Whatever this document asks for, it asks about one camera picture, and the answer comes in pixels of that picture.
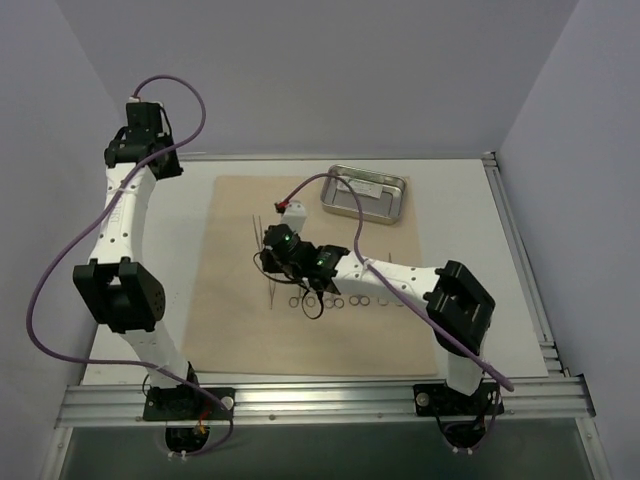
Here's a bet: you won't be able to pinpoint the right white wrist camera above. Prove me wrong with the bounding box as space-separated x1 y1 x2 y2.
275 200 307 234

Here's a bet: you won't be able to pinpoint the steel surgical scissors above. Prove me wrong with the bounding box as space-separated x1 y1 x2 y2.
348 295 371 306

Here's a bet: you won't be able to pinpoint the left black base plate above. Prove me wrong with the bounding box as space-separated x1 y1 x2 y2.
142 385 236 422

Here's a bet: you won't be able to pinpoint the right aluminium side rail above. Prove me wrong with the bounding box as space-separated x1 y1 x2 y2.
482 152 571 376

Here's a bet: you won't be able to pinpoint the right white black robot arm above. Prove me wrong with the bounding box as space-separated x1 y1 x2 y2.
257 223 511 413

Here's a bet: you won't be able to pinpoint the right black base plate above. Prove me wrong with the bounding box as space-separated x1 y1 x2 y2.
413 381 505 418

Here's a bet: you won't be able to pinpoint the green white suture packet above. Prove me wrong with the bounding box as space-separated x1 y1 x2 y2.
337 177 384 199

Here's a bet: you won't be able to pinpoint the steel forceps clamp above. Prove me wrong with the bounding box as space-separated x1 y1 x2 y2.
377 298 404 308

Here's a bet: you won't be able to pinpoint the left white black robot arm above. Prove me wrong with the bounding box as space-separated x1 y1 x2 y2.
73 97 202 419

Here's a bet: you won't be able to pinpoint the right thin black cable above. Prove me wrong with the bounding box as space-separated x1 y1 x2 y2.
251 252 326 322

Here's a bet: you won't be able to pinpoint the beige surgical wrap cloth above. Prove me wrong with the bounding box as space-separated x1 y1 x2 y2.
182 176 438 376

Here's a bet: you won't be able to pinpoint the steel needle holder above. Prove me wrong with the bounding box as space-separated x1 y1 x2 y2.
288 289 316 308

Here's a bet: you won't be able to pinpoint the steel scalpel handle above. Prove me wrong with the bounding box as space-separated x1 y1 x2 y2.
252 214 263 251

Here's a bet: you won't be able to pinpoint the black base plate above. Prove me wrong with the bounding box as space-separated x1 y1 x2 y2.
142 385 236 422
413 381 505 418

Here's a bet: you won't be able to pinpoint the stainless steel instrument tray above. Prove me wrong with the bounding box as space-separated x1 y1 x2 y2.
320 165 408 225

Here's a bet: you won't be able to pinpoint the steel tweezers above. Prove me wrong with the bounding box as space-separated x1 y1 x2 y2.
268 280 277 309

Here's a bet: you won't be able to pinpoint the back aluminium rail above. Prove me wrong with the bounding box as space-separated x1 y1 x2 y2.
178 152 497 162

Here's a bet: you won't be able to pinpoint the front aluminium rail frame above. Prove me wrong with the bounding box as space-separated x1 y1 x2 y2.
57 376 595 428

